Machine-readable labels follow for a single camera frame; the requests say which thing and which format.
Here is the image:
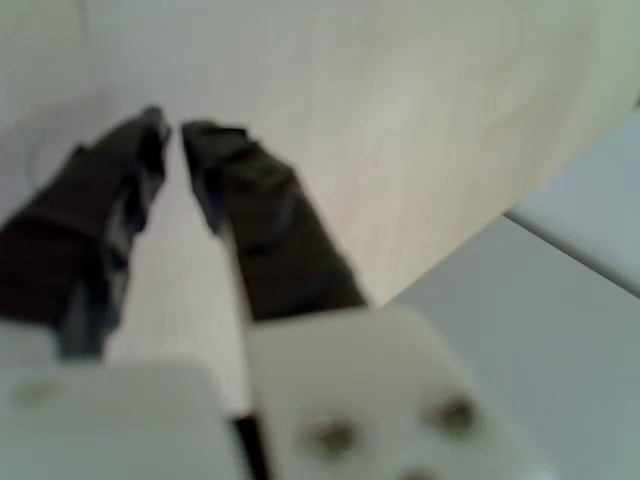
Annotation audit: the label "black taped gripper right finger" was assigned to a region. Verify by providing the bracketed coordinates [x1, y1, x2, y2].
[179, 118, 532, 480]

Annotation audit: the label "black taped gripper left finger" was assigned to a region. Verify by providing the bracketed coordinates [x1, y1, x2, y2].
[0, 104, 173, 359]

